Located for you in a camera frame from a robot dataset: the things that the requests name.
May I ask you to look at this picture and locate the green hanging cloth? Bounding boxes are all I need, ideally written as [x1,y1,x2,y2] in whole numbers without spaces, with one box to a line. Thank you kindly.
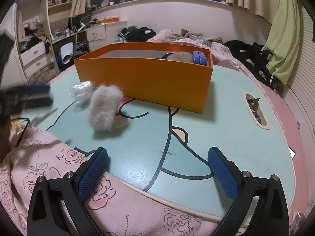
[263,0,301,85]

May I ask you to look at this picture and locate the white fur pompom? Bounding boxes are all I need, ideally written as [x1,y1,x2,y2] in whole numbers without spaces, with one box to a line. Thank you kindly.
[88,85,124,132]

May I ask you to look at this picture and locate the orange tray on desk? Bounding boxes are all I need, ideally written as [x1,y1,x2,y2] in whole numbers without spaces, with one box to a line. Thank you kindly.
[100,17,119,24]

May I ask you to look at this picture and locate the white drawer cabinet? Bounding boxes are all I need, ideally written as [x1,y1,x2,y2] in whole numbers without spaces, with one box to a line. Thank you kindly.
[20,42,53,78]

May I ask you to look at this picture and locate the clear plastic wrapper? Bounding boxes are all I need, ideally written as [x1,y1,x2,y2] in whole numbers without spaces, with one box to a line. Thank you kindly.
[69,80,94,104]

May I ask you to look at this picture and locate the orange cardboard box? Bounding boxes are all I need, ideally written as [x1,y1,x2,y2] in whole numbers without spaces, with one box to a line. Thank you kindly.
[74,42,214,113]

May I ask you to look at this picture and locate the pink floral quilt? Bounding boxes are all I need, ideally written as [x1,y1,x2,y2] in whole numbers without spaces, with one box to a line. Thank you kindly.
[146,29,245,73]

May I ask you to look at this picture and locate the blue small box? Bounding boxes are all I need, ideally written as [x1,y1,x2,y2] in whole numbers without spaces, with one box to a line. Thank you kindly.
[192,51,208,66]

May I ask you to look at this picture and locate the black clothes pile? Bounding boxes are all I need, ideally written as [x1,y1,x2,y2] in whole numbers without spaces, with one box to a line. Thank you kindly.
[224,41,283,93]
[118,26,157,42]

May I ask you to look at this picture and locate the brown fur pompom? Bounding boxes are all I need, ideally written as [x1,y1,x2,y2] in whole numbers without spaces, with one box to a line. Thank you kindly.
[167,52,193,63]

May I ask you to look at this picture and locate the black clothes pile left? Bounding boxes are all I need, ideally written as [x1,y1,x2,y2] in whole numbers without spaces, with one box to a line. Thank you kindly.
[118,26,157,42]

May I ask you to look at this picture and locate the mint green lap table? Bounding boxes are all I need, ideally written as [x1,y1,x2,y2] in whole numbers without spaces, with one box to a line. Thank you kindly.
[23,66,295,221]

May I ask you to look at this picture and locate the black clothes pile right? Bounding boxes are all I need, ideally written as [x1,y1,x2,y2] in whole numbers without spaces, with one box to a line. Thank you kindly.
[224,41,283,93]

